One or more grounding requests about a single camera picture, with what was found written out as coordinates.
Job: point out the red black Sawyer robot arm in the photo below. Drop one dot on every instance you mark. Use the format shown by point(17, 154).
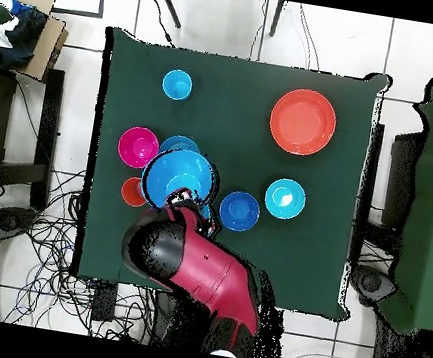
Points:
point(210, 267)

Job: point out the orange plastic cup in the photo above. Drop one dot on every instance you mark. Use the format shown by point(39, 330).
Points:
point(131, 192)

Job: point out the blue flat-bottomed ringed bowl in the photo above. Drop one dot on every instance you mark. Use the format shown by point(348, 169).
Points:
point(179, 144)

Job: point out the dark blue plastic bowl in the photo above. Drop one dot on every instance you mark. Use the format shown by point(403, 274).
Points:
point(239, 211)

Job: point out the pink plastic bowl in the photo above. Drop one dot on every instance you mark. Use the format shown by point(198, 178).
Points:
point(137, 147)

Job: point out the small cyan plastic bowl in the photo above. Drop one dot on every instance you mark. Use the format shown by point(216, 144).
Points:
point(285, 198)

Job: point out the light blue plastic cup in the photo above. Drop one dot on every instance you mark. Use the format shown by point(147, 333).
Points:
point(177, 84)

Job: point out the black floor power box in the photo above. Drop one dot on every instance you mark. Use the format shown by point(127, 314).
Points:
point(104, 302)

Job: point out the dark green tablecloth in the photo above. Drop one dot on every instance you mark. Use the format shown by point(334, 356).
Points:
point(300, 261)

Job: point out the large orange plastic bowl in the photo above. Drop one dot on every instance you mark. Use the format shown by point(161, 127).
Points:
point(303, 122)

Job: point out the black equipment base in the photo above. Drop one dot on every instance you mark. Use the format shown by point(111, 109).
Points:
point(371, 282)
point(3, 219)

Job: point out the black tripod leg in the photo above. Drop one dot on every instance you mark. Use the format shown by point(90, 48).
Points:
point(170, 5)
point(276, 18)

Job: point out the brown cardboard box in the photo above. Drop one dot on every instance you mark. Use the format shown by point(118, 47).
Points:
point(47, 47)

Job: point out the blue and white cloth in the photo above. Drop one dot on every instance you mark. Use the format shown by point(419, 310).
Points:
point(22, 35)

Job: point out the black stool frame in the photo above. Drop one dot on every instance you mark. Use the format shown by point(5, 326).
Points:
point(46, 140)

